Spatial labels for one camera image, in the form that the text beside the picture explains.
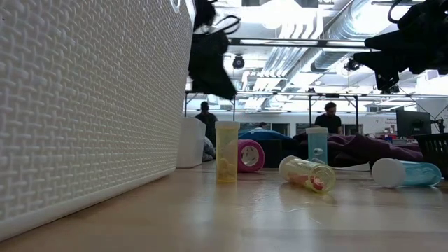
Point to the purple scrubs cloth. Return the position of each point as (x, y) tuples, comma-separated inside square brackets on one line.
[(367, 148)]

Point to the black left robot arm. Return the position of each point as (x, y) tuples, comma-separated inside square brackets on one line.
[(204, 10)]

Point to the pink bandage roll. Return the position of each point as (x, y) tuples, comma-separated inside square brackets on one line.
[(262, 155)]

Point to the blue first aid pouch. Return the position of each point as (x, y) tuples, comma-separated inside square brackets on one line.
[(266, 134)]

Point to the grey patterned hospital gown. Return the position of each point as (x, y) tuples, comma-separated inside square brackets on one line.
[(209, 150)]

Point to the black overhead beam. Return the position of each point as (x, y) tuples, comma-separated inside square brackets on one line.
[(280, 42)]

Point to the person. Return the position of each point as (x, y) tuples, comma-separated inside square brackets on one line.
[(206, 120), (329, 120)]

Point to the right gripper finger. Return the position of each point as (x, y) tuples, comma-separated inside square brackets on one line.
[(388, 43), (385, 68)]

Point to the large white woven bin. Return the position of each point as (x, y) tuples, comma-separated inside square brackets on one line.
[(87, 105)]

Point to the black dome camera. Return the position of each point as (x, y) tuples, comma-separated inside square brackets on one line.
[(238, 62)]

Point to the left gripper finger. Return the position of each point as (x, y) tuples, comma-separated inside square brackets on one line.
[(213, 85)]

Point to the black mesh basket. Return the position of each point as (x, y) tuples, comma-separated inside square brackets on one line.
[(435, 150)]

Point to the teal pill bottle white pills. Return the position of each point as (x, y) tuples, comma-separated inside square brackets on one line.
[(413, 173)]

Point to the black computer monitor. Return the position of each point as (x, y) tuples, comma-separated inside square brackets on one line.
[(413, 122)]

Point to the yellow pill bottle red pills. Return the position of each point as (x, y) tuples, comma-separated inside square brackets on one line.
[(304, 173)]

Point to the black ceiling spotlight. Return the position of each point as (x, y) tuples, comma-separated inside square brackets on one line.
[(351, 64)]

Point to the small white plastic bin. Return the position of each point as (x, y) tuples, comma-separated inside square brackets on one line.
[(190, 143)]

